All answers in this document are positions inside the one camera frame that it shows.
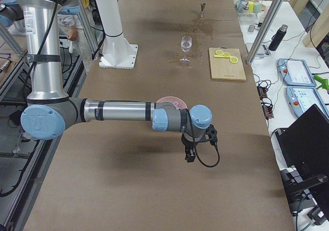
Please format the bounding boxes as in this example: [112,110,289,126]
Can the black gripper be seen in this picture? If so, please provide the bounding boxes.
[181,133,206,163]

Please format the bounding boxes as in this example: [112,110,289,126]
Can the steel double jigger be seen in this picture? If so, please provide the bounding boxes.
[200,3,206,17]

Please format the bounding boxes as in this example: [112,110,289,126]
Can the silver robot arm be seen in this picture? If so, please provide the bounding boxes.
[16,0,217,162]

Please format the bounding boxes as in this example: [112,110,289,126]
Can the clear ice cubes pile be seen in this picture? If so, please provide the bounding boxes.
[173,102,182,110]

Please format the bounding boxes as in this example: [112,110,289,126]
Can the clear wine glass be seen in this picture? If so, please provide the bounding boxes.
[179,35,192,64]

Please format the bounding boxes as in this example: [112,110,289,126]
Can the pink bowl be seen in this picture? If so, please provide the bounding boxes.
[157,96,188,109]

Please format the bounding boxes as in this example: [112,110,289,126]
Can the bamboo cutting board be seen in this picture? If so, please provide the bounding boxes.
[209,48,246,81]

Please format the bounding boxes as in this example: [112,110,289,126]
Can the lemon slice near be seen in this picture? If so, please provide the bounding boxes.
[230,57,239,63]

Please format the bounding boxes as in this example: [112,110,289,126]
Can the lemon slice far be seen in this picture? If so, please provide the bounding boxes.
[215,50,223,55]

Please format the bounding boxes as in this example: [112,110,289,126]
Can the lower teach pendant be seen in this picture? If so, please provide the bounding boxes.
[286,86,328,117]

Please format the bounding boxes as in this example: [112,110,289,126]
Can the teach pendant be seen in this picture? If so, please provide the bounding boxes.
[277,58,316,87]
[286,86,328,117]

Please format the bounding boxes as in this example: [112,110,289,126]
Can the upper teach pendant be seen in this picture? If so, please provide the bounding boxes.
[277,58,316,87]

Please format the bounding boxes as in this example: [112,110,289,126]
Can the small steel cap cup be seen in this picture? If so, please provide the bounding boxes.
[247,25,255,33]

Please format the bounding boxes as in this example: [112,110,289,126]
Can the black thermos bottle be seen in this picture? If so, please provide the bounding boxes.
[268,24,288,51]

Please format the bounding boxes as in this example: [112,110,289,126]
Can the blue plastic cup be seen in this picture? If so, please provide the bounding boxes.
[235,0,248,13]

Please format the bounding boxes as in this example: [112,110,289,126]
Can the yellow plastic cup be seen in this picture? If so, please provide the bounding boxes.
[247,1,254,13]

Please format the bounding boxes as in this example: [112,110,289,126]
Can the green plastic cup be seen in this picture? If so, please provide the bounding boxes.
[253,1,262,14]

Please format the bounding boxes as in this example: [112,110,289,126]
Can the black camera cable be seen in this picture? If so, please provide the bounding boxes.
[191,138,221,168]

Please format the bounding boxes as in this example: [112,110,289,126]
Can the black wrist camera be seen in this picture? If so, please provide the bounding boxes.
[205,124,218,146]

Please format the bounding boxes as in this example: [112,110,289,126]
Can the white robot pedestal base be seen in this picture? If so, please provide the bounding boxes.
[96,0,138,69]

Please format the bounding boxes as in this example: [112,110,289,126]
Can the aluminium frame post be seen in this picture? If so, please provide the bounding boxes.
[246,0,284,65]

